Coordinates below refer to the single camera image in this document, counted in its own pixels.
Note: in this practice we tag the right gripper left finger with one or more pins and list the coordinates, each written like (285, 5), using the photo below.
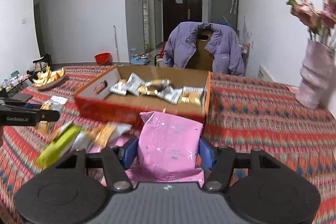
(115, 161)

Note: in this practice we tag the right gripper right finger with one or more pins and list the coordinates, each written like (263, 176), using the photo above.
(220, 161)

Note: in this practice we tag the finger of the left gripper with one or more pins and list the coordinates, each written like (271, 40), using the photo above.
(22, 104)
(19, 116)

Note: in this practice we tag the pink snack packet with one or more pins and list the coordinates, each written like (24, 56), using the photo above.
(167, 150)

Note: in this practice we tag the white cracker snack packet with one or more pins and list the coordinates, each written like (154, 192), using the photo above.
(191, 95)

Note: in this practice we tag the white snack packet back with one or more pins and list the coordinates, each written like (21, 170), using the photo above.
(133, 83)

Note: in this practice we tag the black phone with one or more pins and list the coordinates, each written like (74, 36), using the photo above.
(22, 97)

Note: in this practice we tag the plate of orange peels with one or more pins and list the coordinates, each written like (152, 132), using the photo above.
(49, 79)

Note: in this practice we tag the cracker packet upper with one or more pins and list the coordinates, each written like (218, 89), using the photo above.
(55, 103)

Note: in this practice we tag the cracker packet left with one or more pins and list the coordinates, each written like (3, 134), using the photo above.
(108, 133)

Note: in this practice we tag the patterned red tablecloth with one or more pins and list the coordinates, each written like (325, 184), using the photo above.
(244, 113)

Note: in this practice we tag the red cardboard box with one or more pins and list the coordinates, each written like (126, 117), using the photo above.
(96, 102)

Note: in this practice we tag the red bucket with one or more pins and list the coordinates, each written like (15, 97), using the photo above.
(103, 58)

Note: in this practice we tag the wooden chair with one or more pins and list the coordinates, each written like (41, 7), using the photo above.
(202, 56)

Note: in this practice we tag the purple puffer jacket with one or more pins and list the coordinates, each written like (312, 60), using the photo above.
(218, 41)

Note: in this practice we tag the pink textured vase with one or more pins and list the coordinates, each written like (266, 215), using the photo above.
(316, 70)

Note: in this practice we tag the black entrance door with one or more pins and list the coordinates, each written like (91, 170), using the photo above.
(176, 11)

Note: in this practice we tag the grey refrigerator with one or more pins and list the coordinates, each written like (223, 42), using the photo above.
(224, 12)

